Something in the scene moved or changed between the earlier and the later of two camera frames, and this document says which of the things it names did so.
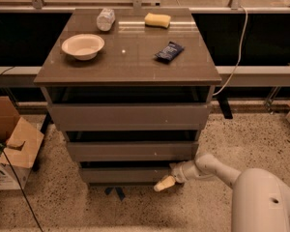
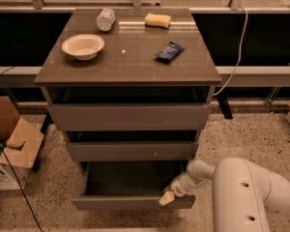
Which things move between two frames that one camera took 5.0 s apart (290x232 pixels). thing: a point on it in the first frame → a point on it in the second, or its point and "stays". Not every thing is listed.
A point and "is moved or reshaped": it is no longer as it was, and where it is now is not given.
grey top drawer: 131,117 stays
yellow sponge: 158,20 stays
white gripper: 180,173 → 178,188
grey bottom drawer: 123,174 is moved or reshaped
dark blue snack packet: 170,52 stays
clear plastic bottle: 105,19 stays
